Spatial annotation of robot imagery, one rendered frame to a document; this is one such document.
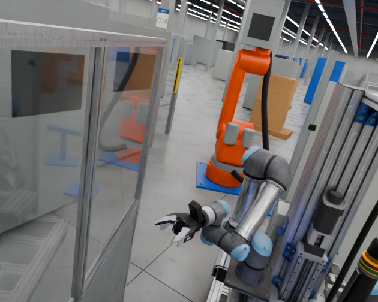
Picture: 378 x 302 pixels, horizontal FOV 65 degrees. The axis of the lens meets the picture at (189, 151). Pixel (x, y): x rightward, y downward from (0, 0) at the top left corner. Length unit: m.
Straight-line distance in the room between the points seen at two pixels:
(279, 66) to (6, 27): 10.78
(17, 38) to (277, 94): 8.19
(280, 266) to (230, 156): 3.01
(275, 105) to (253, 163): 7.32
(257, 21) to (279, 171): 3.26
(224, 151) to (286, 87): 4.38
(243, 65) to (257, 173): 3.21
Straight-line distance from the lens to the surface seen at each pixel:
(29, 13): 2.82
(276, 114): 8.67
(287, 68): 11.13
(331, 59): 2.35
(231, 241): 1.25
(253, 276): 1.57
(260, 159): 1.35
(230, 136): 4.41
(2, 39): 0.60
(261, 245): 1.49
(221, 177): 4.66
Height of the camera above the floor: 2.09
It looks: 21 degrees down
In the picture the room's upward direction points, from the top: 12 degrees clockwise
